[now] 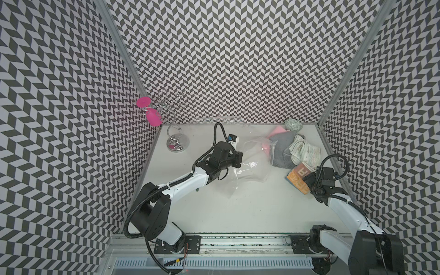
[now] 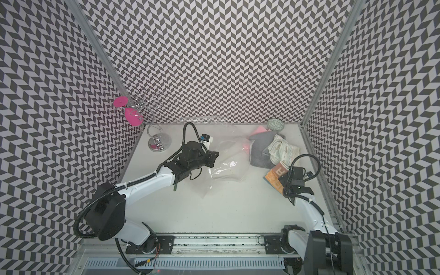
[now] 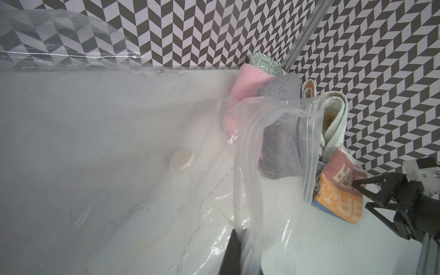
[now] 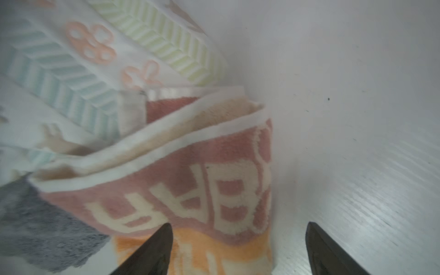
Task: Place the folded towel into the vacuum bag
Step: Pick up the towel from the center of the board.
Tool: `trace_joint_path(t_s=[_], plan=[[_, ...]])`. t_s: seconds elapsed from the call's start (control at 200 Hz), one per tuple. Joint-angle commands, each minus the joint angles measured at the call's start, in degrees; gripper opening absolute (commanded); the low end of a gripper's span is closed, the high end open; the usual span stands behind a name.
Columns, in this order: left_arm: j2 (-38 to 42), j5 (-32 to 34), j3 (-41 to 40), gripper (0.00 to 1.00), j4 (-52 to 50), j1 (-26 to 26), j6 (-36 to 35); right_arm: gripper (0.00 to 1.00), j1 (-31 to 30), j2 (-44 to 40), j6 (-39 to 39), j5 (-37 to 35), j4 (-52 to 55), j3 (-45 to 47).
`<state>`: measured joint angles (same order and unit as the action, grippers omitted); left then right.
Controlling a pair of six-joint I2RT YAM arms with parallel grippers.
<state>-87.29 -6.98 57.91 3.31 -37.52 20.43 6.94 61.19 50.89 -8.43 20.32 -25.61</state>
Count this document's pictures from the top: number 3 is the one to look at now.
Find pink towel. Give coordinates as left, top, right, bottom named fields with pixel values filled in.
left=222, top=63, right=276, bottom=138

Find green patterned rolled cloth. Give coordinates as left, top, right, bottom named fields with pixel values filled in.
left=249, top=52, right=286, bottom=77

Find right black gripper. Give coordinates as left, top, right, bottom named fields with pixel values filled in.
left=352, top=173, right=440, bottom=244

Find grey towel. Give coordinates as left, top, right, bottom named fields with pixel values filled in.
left=256, top=73, right=302, bottom=180

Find white patterned towel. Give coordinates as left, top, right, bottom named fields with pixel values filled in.
left=318, top=91, right=348, bottom=165

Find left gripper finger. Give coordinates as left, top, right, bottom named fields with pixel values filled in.
left=218, top=229, right=247, bottom=275

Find orange lettered towel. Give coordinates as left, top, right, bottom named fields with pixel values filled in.
left=312, top=146, right=368, bottom=224

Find white vacuum bag valve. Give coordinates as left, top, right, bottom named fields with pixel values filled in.
left=169, top=147, right=197, bottom=174

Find clear plastic vacuum bag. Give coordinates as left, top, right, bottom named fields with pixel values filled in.
left=1, top=10, right=326, bottom=275

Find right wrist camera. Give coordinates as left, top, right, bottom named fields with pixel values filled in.
left=403, top=157, right=440, bottom=198

